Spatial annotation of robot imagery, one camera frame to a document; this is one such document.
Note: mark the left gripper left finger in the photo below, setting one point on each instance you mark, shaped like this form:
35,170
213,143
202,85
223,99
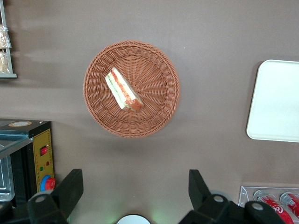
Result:
67,191

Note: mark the tray of packaged snacks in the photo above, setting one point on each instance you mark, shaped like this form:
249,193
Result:
7,75

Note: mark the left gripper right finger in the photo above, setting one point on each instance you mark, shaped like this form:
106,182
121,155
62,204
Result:
198,193

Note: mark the black yellow-panel sealing machine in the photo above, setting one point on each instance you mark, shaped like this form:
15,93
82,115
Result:
42,149

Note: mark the round brown wicker basket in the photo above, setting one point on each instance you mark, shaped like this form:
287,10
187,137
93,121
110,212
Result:
151,93

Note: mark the cream rectangular plastic tray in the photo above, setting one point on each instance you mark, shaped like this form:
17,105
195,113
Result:
275,100

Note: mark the clear bag of snacks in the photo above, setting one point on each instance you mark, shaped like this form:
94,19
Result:
3,61
4,37

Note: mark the triangular sandwich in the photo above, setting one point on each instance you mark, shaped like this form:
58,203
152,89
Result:
122,89

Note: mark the clear acrylic bottle rack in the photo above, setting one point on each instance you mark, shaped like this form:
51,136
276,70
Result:
245,193

